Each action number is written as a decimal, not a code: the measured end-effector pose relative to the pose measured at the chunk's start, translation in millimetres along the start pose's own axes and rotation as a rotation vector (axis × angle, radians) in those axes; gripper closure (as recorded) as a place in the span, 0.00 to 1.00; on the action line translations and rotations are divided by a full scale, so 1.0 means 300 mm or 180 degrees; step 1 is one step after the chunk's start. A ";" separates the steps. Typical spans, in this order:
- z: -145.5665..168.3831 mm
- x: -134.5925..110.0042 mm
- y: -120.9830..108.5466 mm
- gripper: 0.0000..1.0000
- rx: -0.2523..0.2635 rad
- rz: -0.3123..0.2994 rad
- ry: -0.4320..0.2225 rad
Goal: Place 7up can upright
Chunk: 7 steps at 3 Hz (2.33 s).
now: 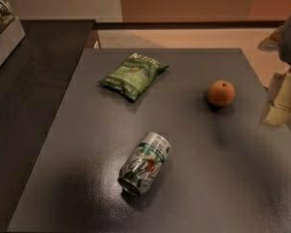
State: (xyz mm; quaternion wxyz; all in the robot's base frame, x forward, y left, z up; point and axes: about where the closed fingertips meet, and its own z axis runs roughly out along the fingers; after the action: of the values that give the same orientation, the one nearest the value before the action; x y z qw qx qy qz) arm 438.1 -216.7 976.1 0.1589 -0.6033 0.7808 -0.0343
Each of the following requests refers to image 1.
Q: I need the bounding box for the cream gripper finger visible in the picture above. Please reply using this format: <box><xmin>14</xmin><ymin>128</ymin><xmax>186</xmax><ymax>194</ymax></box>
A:
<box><xmin>262</xmin><ymin>72</ymin><xmax>291</xmax><ymax>126</ymax></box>

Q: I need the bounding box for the silver green 7up can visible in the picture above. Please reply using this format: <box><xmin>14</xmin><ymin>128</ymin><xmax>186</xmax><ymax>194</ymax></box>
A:
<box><xmin>117</xmin><ymin>132</ymin><xmax>172</xmax><ymax>196</ymax></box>

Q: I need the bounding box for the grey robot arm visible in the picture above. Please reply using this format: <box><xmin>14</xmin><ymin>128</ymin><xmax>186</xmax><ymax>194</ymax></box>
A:
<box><xmin>262</xmin><ymin>16</ymin><xmax>291</xmax><ymax>127</ymax></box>

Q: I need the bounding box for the orange fruit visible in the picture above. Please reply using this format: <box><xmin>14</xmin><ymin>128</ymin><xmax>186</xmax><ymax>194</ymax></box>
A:
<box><xmin>207</xmin><ymin>80</ymin><xmax>235</xmax><ymax>107</ymax></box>

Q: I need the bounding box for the green chip bag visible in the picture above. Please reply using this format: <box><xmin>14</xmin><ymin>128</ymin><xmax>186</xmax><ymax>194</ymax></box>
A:
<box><xmin>98</xmin><ymin>52</ymin><xmax>168</xmax><ymax>101</ymax></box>

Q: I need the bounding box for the white snack display box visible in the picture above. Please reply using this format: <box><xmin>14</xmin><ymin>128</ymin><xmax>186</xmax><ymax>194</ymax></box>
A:
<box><xmin>0</xmin><ymin>17</ymin><xmax>25</xmax><ymax>67</ymax></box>

